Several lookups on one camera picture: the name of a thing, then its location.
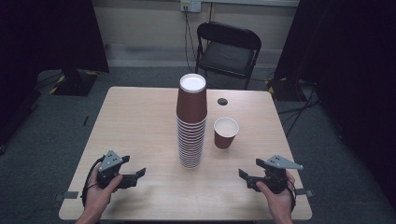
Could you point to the black curtain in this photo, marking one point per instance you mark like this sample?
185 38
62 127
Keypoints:
46 37
351 77

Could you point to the black round table grommet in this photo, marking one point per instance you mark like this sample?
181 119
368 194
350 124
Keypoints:
222 101

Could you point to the grey tape strip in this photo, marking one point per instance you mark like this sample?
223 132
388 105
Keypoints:
306 193
67 195

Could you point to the black stand base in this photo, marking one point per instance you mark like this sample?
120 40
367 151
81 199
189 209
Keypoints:
73 82

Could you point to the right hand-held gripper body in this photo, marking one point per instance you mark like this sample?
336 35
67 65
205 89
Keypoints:
275 177

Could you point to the person's left hand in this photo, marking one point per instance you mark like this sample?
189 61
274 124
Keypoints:
96 200

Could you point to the black folding chair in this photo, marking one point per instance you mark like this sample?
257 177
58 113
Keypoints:
227 56

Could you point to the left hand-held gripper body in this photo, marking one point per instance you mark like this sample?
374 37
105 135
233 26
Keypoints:
109 165

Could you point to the person's right hand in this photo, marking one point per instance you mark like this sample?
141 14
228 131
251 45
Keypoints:
280 203

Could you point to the white wall socket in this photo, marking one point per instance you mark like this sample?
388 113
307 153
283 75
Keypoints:
190 5

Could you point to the stack of brown paper cups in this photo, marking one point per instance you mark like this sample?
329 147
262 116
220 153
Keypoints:
191 105

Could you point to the single brown paper cup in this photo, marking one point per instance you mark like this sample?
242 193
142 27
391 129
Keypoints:
224 140

